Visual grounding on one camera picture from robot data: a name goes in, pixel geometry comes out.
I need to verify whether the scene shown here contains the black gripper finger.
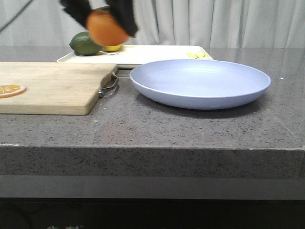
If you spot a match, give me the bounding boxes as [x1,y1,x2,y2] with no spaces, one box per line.
[59,0,92,28]
[106,0,138,37]

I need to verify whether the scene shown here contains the orange fruit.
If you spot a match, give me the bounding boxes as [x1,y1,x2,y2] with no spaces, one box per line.
[86,10,130,46]

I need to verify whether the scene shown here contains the light blue plate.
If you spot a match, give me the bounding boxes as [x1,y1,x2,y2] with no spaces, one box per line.
[130,59,271,110]

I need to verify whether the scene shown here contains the white tray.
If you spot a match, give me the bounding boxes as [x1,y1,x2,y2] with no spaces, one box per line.
[57,45,212,69]

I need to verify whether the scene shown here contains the yellow-green slices on tray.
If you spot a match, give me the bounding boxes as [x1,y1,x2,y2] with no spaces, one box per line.
[187,52,206,59]

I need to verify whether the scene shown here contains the green lime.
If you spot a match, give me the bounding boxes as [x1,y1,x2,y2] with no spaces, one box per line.
[69,31,102,56]

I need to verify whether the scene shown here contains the yellow lemon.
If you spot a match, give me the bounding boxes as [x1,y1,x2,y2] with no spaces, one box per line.
[102,44,122,52]

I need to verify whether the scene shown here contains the wooden cutting board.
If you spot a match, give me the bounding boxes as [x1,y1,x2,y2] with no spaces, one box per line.
[0,62,117,115]

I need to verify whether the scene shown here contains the white curtain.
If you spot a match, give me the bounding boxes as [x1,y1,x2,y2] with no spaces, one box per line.
[0,0,305,48]

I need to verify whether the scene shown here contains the orange slice toy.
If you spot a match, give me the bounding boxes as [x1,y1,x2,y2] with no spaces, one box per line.
[0,84,27,98]

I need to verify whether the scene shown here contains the thin grey cable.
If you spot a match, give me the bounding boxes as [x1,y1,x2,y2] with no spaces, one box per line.
[0,0,33,33]

